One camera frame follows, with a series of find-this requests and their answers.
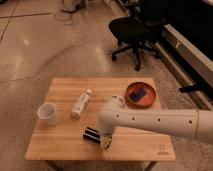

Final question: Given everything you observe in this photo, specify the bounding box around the white plastic bottle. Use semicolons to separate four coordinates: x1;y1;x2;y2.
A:
71;89;92;118

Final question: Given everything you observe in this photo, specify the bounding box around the wooden table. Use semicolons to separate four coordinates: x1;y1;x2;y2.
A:
25;78;176;162

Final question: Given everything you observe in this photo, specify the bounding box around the black office chair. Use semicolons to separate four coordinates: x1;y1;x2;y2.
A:
108;0;171;71

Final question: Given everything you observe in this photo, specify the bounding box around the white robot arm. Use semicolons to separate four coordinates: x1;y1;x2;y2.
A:
98;95;213;145

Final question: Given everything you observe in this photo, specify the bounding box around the orange bowl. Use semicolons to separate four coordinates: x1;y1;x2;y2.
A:
124;82;156;108

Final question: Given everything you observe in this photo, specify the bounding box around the blue object in bowl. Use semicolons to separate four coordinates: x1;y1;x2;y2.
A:
129;88;146;102

